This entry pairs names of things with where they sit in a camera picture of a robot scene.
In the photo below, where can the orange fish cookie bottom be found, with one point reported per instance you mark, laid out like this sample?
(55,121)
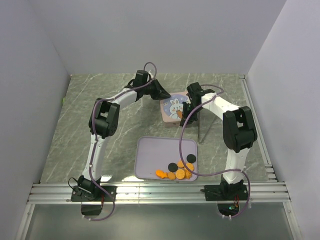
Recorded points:
(161,174)

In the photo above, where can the black sandwich cookie centre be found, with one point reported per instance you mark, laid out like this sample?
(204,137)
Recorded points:
(172,167)

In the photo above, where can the lilac plastic tray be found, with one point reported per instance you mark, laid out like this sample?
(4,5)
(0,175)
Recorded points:
(156,153)

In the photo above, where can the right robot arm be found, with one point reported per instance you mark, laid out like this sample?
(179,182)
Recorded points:
(239,134)

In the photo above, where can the orange round cookie tray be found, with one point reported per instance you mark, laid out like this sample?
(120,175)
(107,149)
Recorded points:
(180,164)

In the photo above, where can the black sandwich cookie right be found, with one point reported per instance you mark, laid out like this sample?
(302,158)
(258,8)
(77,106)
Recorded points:
(191,158)

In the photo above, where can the orange waffle cookie right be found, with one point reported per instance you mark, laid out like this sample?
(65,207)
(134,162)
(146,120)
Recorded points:
(190,166)

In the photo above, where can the orange round waffle cookie bottom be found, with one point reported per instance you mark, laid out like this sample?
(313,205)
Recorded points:
(180,174)

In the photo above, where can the metal tongs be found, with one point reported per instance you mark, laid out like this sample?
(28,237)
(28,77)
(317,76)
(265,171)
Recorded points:
(206,119)

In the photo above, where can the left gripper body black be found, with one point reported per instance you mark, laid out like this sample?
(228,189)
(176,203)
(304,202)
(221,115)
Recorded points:
(149,90)

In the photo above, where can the pink cookie tin box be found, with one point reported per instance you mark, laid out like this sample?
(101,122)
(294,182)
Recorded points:
(170,122)

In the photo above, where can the black sandwich cookie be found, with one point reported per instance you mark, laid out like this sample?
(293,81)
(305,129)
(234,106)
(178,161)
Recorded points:
(172,167)
(191,158)

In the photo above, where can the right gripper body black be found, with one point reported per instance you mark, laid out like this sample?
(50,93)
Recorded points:
(195,116)

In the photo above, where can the aluminium rail frame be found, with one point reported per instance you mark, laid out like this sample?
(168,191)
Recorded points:
(146,209)

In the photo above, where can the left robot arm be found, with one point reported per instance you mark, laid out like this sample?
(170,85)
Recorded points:
(103,124)

